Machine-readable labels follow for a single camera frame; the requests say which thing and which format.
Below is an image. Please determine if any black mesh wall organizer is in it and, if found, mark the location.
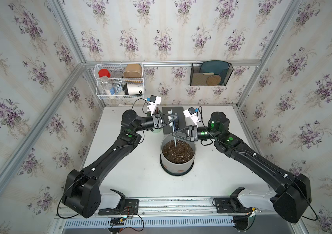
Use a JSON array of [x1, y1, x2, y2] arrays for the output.
[[189, 62, 233, 87]]

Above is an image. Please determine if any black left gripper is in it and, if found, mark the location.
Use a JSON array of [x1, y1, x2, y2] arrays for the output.
[[133, 114, 178, 135]]

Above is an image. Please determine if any aluminium front rail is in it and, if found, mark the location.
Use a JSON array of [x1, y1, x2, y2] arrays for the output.
[[55, 196, 298, 219]]

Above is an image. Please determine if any teal plate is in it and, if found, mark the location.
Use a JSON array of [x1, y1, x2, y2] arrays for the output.
[[200, 60, 230, 86]]

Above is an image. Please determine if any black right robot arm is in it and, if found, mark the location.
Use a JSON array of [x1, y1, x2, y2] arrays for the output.
[[172, 112, 312, 223]]

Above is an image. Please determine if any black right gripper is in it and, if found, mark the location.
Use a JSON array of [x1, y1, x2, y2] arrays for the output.
[[173, 126, 221, 144]]

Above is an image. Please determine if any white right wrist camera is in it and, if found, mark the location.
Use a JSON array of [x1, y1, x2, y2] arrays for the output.
[[183, 107, 199, 126]]

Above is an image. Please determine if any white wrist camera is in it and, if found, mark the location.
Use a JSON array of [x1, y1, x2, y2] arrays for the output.
[[183, 107, 199, 126], [146, 95, 162, 115]]

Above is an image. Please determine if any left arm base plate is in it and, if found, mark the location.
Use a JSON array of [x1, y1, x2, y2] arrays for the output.
[[98, 199, 139, 216]]

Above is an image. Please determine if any dark grey book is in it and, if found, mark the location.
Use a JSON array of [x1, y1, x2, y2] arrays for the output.
[[162, 106, 186, 135]]

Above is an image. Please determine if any grey ceramic pot with soil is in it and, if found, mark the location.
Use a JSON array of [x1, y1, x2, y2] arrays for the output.
[[161, 134, 196, 164]]

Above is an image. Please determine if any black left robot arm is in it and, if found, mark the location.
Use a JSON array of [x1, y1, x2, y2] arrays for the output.
[[60, 109, 178, 218]]

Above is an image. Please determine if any round cork coaster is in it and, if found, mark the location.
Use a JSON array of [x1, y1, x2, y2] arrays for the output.
[[206, 75, 222, 86]]

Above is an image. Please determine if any white cylindrical cup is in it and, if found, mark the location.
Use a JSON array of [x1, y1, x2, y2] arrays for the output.
[[124, 83, 144, 96]]

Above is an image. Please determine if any white wire wall basket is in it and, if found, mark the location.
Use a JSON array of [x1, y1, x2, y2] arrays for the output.
[[93, 63, 145, 100]]

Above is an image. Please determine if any red lidded jar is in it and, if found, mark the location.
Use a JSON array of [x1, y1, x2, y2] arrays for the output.
[[98, 69, 111, 78]]

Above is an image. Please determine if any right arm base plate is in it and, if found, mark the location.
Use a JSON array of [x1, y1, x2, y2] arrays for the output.
[[212, 197, 253, 214]]

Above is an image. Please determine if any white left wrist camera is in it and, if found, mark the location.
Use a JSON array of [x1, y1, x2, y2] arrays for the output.
[[146, 95, 162, 115]]

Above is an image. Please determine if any dark green pot saucer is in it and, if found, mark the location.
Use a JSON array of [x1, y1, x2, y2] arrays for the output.
[[160, 155, 195, 176]]

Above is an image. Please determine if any mint green pencil cup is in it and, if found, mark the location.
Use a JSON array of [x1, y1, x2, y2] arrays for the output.
[[150, 128, 163, 134]]

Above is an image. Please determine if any clear plastic bottle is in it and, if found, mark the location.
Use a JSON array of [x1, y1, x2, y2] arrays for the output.
[[100, 76, 116, 96]]

